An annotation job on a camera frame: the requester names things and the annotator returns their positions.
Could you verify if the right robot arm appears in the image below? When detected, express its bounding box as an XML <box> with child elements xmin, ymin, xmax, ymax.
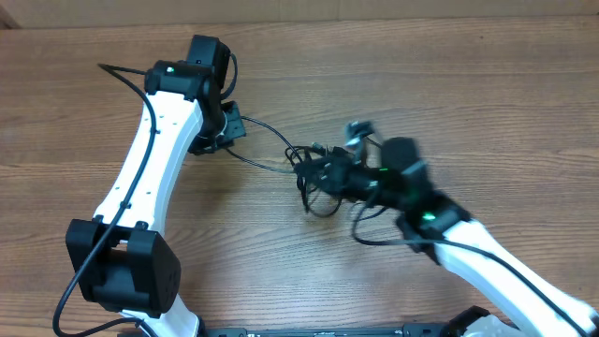
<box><xmin>294</xmin><ymin>138</ymin><xmax>598</xmax><ymax>336</ymax></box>

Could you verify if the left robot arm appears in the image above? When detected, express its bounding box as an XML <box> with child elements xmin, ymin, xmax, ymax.
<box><xmin>52</xmin><ymin>35</ymin><xmax>245</xmax><ymax>336</ymax></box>

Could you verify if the black usb cable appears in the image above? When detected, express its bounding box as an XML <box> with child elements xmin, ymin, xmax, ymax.
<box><xmin>225</xmin><ymin>114</ymin><xmax>357</xmax><ymax>219</ymax></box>

